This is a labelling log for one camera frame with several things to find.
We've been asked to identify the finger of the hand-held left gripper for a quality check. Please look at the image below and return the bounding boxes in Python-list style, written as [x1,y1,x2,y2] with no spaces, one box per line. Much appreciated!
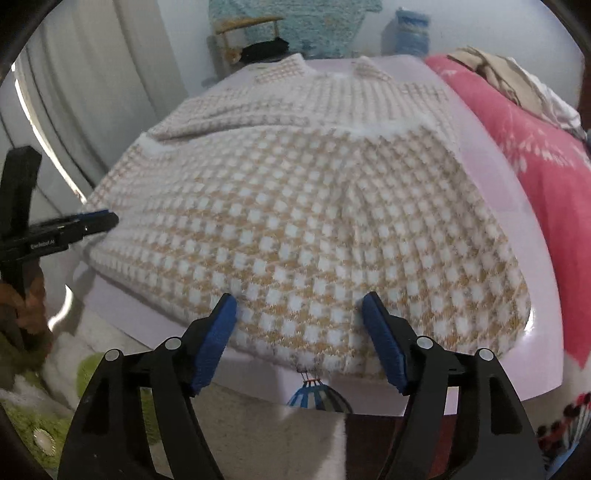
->
[75,209,120,239]

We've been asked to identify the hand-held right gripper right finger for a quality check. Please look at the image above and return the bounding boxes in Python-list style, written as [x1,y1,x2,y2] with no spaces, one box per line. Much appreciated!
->
[360,291,548,480]

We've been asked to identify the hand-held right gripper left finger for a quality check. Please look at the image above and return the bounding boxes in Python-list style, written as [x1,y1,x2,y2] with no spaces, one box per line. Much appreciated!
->
[58,293,239,480]

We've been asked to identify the beige checked knit sweater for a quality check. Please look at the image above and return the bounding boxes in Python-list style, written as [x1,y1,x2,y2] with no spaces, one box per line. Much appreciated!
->
[83,53,532,377]

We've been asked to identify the person's left hand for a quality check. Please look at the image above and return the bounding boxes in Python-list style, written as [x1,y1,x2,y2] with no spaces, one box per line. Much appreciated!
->
[0,265,54,358]

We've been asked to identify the lavender board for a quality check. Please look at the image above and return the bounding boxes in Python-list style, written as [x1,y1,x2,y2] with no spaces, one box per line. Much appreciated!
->
[69,55,566,418]

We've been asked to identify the printed plush blanket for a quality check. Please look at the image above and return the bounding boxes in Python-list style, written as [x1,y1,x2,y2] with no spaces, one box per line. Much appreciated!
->
[0,286,407,480]

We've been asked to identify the white curtain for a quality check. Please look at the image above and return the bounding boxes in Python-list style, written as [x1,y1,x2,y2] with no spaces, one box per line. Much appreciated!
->
[14,0,195,204]

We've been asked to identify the pink floral blanket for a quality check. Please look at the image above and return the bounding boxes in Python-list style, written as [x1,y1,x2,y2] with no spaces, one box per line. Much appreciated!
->
[425,54,591,476]

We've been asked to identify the black bag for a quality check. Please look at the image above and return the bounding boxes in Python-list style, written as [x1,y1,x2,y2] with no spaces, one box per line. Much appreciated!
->
[240,38,291,62]

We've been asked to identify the wooden chair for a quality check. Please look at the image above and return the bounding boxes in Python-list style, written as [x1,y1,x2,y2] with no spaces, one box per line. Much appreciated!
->
[212,16,287,65]

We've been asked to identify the beige garment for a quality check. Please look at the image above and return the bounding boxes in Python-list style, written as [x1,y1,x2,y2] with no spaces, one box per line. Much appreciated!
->
[448,46,555,114]

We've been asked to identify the blue striped container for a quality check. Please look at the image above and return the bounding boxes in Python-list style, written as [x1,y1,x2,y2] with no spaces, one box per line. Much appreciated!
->
[394,9,432,56]

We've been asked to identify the teal wall poster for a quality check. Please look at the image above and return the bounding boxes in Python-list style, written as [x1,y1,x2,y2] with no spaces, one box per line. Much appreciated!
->
[208,0,384,58]

